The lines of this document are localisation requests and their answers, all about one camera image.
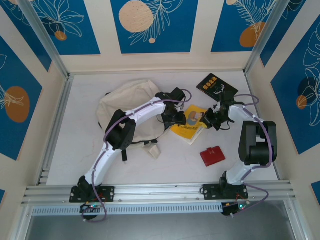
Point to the yellow paperback book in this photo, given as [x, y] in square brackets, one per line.
[186, 131]

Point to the black book deer print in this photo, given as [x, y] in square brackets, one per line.
[212, 85]

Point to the red leather pencil case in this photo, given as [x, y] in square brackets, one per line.
[212, 156]

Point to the cream canvas backpack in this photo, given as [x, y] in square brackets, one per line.
[120, 97]

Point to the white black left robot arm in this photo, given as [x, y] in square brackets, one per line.
[147, 110]

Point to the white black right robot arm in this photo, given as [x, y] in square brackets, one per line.
[257, 142]

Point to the aluminium side rail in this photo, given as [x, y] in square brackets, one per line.
[264, 130]

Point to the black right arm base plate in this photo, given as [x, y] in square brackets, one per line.
[211, 191]

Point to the aluminium mounting rail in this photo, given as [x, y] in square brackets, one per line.
[160, 192]

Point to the aluminium frame post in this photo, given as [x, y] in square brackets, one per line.
[263, 37]
[45, 37]

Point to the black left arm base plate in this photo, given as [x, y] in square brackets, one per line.
[107, 193]

